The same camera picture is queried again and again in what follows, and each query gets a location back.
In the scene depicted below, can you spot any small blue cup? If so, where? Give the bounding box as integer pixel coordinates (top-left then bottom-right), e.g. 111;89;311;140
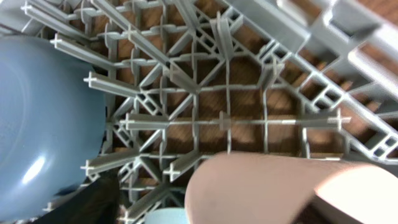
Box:
144;208;189;224

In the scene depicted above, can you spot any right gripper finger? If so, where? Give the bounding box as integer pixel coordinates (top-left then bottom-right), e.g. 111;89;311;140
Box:
34;177;120;224

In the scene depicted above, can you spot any dark blue plate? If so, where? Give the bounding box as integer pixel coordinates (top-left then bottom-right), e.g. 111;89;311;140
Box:
1;35;106;221

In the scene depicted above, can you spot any small pink cup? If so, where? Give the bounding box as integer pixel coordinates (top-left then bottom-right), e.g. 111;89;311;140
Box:
185;152;397;223

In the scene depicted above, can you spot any grey dishwasher rack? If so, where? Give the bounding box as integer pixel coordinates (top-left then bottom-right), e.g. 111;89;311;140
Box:
1;0;397;223

